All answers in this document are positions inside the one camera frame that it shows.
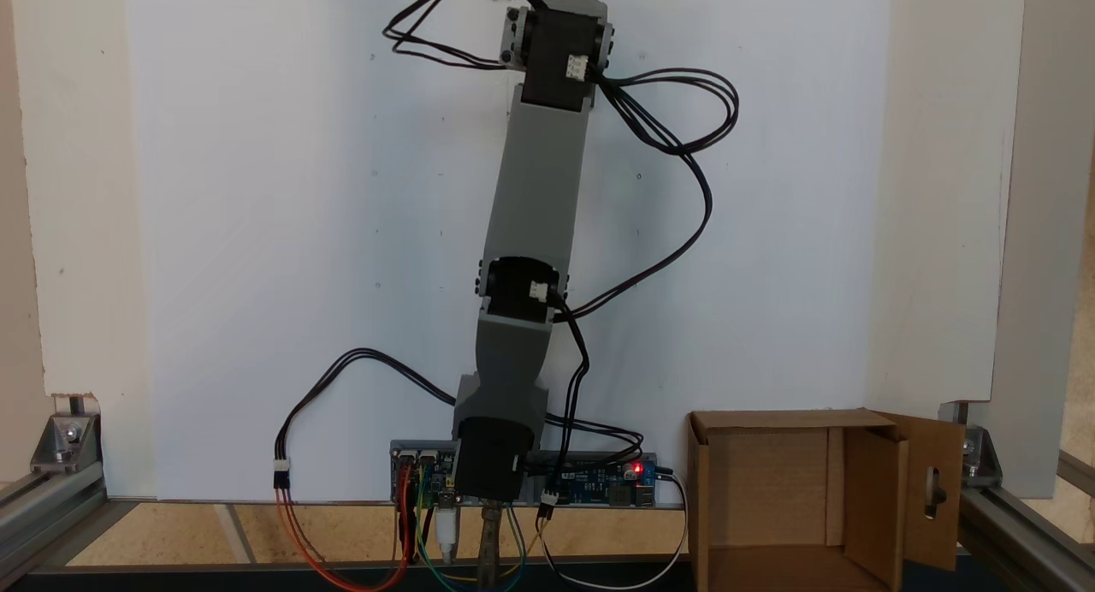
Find thin white cable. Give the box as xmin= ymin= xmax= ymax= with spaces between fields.
xmin=541 ymin=472 xmax=690 ymax=589

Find blue circuit board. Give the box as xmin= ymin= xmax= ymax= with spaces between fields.
xmin=390 ymin=441 xmax=660 ymax=509

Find black base motor cable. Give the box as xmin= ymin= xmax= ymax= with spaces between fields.
xmin=539 ymin=311 xmax=645 ymax=524

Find metal base clamp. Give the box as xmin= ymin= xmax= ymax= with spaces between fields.
xmin=479 ymin=500 xmax=516 ymax=589

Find black cable with white connector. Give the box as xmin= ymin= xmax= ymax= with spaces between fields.
xmin=274 ymin=348 xmax=459 ymax=490

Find black gripper motor cable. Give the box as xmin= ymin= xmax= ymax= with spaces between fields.
xmin=382 ymin=0 xmax=548 ymax=69

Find red and orange wires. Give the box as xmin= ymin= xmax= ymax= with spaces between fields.
xmin=275 ymin=488 xmax=411 ymax=592

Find black forearm motor cable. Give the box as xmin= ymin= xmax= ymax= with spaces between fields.
xmin=554 ymin=68 xmax=740 ymax=321

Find metal corner bracket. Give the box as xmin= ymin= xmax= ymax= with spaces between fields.
xmin=31 ymin=412 xmax=102 ymax=475
xmin=962 ymin=425 xmax=1003 ymax=488

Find aluminium frame rail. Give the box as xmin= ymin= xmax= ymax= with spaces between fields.
xmin=0 ymin=468 xmax=108 ymax=580
xmin=1057 ymin=449 xmax=1095 ymax=497
xmin=958 ymin=481 xmax=1095 ymax=592

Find brown cardboard box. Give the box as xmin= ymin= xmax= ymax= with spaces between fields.
xmin=687 ymin=408 xmax=968 ymax=592

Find white usb plug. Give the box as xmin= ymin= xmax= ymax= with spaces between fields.
xmin=435 ymin=505 xmax=460 ymax=567

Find white backing board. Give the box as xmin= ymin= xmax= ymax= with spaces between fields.
xmin=10 ymin=0 xmax=1027 ymax=499

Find white paper sheet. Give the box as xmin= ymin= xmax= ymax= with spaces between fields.
xmin=124 ymin=0 xmax=892 ymax=503

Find coloured jumper wires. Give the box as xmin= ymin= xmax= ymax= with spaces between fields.
xmin=394 ymin=464 xmax=548 ymax=589

